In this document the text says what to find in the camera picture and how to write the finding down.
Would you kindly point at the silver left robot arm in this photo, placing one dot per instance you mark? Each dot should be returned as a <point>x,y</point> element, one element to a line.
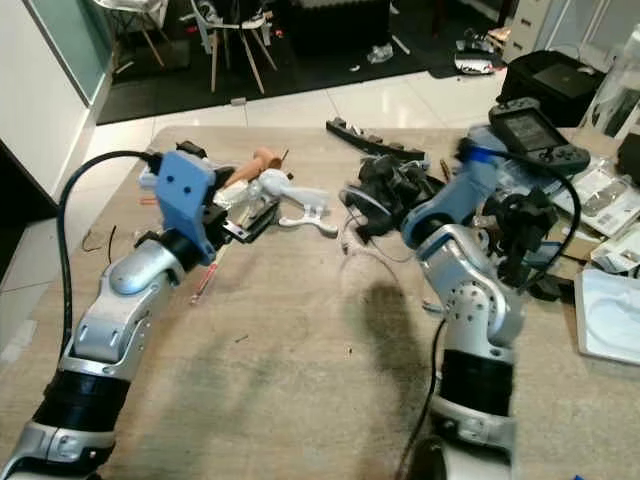
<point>135,275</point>

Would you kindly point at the white plastic spray trigger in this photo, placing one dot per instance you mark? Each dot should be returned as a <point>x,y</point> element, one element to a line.
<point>290,195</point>

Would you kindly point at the brown rubber piece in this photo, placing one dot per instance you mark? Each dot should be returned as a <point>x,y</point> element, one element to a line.
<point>260,163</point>

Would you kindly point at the red straw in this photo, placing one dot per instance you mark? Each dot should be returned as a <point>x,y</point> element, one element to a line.
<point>205,281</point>

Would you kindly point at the clear plastic packaging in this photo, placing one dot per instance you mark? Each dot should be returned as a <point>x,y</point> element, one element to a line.
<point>605,195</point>

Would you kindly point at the small white box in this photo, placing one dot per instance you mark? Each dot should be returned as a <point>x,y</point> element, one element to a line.
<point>148,183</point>

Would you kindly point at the black handheld game console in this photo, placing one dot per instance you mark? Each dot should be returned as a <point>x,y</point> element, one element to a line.
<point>535,130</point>

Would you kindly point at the white plastic tray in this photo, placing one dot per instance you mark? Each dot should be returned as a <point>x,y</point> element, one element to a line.
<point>610,315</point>

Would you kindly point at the black tangled parts pile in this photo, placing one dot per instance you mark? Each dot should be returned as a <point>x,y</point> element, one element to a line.
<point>382,190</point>

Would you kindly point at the long black power strip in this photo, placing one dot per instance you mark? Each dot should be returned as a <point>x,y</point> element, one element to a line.
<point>370,138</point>

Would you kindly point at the black fabric bag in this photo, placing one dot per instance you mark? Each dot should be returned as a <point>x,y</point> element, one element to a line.
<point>555,80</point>

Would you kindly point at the black floor mat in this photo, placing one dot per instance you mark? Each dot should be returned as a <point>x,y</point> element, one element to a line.
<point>320,75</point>

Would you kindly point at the white red wrapper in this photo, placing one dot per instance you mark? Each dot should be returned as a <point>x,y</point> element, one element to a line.
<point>478,63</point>

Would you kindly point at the clear plastic bag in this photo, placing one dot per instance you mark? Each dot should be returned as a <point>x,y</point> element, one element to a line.
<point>615,80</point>

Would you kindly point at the chair with wooden legs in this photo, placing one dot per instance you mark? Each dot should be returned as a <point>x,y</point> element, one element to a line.
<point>135,10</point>
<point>235,30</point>

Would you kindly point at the white drawer cabinet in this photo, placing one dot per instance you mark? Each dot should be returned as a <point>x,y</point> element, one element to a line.
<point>525,25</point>

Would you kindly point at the clear plastic bottle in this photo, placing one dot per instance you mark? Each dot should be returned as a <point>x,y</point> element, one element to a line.
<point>380,53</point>

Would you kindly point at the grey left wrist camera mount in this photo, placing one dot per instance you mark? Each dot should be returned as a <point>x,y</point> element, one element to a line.
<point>185,195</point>

